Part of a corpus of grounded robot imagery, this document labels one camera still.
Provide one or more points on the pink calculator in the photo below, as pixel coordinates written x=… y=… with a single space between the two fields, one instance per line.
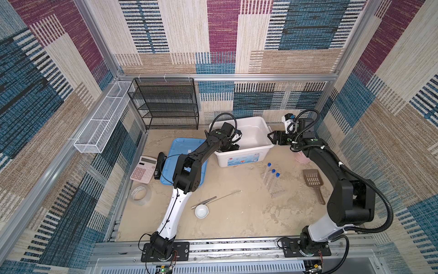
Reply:
x=144 y=170

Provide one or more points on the white mesh wall basket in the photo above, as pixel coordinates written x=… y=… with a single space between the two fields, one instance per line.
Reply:
x=97 y=132

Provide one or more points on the black metal tongs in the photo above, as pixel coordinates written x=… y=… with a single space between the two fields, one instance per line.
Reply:
x=204 y=202

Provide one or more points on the white ceramic mortar bowl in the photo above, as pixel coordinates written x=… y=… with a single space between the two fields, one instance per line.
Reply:
x=201 y=211

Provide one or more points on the test tube blue cap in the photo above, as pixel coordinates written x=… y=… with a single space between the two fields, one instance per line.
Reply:
x=267 y=169
x=270 y=179
x=274 y=187

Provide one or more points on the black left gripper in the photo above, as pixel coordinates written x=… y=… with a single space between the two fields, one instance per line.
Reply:
x=235 y=147

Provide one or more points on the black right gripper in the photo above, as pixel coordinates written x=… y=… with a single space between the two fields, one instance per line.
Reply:
x=282 y=134

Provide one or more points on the pink metal pen bucket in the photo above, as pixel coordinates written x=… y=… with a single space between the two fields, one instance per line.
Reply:
x=302 y=158

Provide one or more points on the black wire shelf rack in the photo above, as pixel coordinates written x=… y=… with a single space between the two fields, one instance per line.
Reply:
x=165 y=103

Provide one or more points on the black stapler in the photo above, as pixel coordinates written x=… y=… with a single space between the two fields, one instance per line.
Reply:
x=159 y=165

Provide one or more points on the blue plastic bin lid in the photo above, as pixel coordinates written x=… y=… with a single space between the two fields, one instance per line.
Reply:
x=179 y=146

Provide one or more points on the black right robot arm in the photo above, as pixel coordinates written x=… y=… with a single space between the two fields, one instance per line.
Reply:
x=352 y=202

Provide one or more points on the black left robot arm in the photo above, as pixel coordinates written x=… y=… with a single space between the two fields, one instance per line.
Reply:
x=186 y=180

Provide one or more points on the white plastic storage bin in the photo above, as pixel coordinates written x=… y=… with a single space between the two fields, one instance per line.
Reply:
x=254 y=144

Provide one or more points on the brown plastic scoop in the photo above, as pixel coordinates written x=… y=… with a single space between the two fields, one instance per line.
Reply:
x=313 y=180

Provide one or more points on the clear acrylic test tube rack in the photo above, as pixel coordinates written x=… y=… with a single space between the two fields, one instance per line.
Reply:
x=280 y=192

